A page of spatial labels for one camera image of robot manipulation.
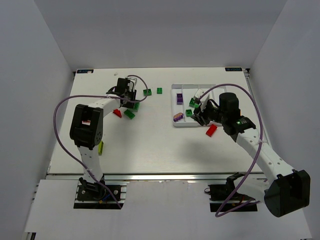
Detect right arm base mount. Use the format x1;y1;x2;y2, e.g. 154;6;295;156
203;172;260;215

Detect white divided tray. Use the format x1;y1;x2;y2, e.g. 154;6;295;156
171;84;215;128

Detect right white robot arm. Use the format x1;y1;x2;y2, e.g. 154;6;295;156
191;92;311;218

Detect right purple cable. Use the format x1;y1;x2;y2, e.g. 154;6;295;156
197;83;263;218

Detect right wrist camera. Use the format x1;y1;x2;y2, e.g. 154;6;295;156
193;88;209;104

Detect green lego brick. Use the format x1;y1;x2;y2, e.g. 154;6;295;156
143;88;152;97

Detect purple lego brick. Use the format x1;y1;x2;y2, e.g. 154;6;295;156
176;93;184;105

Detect blue table sticker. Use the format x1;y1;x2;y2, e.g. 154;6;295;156
224;67;243;72
76;69;94;74

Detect red small lego piece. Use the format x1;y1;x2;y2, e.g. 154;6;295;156
113;109;122;118

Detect lime curved lego brick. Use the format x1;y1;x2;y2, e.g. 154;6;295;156
98;141;104;156

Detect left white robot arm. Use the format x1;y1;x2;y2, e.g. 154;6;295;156
69;77;137;187

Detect small green square lego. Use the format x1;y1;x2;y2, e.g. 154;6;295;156
156;87;163;95

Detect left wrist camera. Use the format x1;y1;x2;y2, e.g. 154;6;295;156
127;77;138;92

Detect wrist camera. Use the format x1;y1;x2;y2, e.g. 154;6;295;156
127;77;138;92
193;88;209;104

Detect left blue table sticker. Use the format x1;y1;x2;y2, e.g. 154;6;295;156
76;69;94;74

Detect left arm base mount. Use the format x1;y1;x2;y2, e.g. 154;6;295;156
73;177;127;210

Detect green long lego plate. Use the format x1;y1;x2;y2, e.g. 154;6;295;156
132;102;140;112

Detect right blue table sticker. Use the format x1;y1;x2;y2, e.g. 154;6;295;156
224;67;243;72

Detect red rectangular lego brick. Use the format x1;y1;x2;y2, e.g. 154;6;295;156
205;124;218;137

